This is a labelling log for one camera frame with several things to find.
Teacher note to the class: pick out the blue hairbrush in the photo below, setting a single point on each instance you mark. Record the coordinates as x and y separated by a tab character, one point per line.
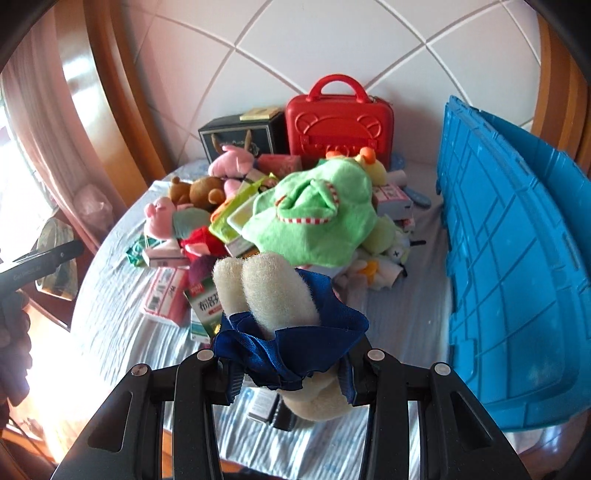
418	201

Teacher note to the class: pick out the maroon knit sock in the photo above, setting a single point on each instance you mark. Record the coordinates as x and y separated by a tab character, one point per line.
201	270

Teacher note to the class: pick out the green frog plush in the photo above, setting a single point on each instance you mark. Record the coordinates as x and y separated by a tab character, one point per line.
314	217

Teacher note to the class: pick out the blue plastic crate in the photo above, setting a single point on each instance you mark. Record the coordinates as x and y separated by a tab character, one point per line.
508	230

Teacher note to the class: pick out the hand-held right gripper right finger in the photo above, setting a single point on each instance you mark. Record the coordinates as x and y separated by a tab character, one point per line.
346	378

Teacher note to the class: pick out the pink pig plush teal dress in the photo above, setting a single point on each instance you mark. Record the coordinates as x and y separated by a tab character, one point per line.
159	210

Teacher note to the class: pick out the lime green wipes pack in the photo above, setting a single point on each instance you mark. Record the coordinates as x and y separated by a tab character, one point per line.
226	221

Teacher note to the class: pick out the pink pig head plush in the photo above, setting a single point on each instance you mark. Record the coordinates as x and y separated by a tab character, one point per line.
231	161

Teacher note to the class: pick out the pink curtain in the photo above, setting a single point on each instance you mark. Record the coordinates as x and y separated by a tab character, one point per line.
27	138

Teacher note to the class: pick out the pink floral tissue box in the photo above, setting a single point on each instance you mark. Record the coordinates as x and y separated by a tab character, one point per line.
279	162

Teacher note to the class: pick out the brown teddy bear plush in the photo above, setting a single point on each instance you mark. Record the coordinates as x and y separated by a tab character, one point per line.
203	189

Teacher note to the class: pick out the small black object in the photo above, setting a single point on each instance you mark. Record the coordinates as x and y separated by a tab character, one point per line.
281	417

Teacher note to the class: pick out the green patterned tissue pack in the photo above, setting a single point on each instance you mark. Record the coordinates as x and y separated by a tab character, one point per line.
136	253

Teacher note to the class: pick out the pink pig plush red dress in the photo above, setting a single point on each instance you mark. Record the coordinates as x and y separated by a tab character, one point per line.
198	240

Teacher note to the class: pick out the small gold box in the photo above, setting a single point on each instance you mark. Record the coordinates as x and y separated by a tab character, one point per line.
261	113

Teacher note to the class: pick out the curved wooden frame post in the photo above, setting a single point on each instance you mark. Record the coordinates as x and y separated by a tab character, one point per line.
111	92
551	69

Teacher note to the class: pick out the pink white medicine box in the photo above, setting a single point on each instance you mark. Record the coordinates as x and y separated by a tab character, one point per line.
161	295

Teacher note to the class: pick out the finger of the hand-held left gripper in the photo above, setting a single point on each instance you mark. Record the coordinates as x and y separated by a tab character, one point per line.
46	261

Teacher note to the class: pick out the red small suitcase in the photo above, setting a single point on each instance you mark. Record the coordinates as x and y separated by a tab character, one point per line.
337	124

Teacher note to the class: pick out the cream plush with blue ruffle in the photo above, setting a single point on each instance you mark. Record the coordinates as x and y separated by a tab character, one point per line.
268	286

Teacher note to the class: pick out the green white medicine box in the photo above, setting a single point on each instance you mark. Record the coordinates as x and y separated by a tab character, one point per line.
203	314

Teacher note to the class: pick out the light green round plush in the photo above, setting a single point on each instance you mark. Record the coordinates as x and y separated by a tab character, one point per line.
383	237

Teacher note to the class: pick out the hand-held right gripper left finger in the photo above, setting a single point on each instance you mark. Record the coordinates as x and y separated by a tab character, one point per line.
234	383

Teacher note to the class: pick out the white pink small box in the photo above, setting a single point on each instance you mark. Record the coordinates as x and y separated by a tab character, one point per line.
161	254
392	196

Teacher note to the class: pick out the black gift box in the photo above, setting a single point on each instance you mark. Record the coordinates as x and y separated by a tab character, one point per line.
231	134

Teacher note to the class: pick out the white plush with yellow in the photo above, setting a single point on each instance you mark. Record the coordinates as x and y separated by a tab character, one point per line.
378	274

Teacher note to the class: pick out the person's left hand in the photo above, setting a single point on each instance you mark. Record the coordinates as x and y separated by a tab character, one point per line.
14	350

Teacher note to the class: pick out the small white medicine box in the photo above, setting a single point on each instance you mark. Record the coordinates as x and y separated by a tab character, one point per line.
261	406

